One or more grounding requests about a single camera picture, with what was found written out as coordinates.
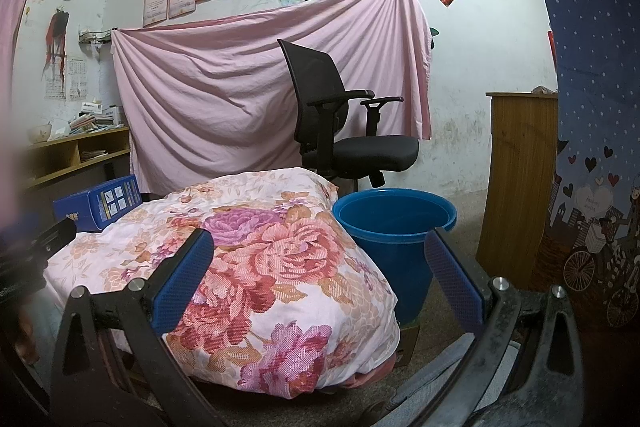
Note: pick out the wooden shelf unit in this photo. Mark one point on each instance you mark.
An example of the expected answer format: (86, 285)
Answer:
(47, 162)

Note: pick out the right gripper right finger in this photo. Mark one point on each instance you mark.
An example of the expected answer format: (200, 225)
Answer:
(524, 366)

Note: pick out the red tassel wall ornament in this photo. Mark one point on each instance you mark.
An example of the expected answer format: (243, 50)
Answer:
(56, 41)

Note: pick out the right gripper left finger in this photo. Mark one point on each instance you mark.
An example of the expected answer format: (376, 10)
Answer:
(90, 384)

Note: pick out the ceramic bowl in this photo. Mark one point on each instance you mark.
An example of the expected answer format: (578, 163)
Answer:
(39, 134)

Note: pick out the blue plastic bucket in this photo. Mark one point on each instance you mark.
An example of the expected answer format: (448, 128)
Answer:
(390, 225)

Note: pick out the blue cardboard box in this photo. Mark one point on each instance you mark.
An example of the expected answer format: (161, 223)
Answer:
(96, 208)

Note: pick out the floral pink tablecloth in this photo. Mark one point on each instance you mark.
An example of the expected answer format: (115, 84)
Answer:
(289, 305)

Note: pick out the wooden cabinet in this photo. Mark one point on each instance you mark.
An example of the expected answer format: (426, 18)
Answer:
(524, 129)

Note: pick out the pink hanging bedsheet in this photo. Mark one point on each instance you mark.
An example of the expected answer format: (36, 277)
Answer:
(215, 97)

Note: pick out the stack of books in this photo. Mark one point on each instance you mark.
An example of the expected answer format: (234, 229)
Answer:
(96, 117)

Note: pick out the blue patterned curtain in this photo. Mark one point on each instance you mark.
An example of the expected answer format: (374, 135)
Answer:
(591, 239)

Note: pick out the black office chair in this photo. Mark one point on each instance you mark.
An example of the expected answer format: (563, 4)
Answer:
(322, 112)

